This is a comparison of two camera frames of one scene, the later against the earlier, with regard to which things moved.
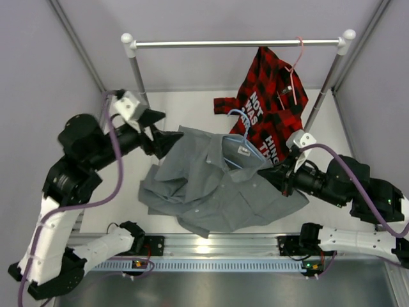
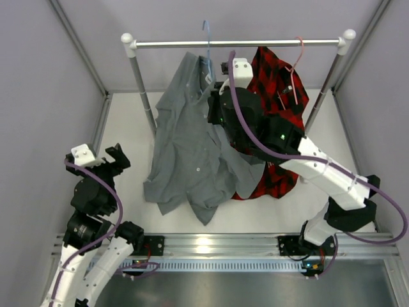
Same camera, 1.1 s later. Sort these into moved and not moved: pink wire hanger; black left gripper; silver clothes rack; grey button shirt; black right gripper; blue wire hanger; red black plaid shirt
Moved: black right gripper; blue wire hanger; black left gripper; grey button shirt
Not moved: silver clothes rack; pink wire hanger; red black plaid shirt
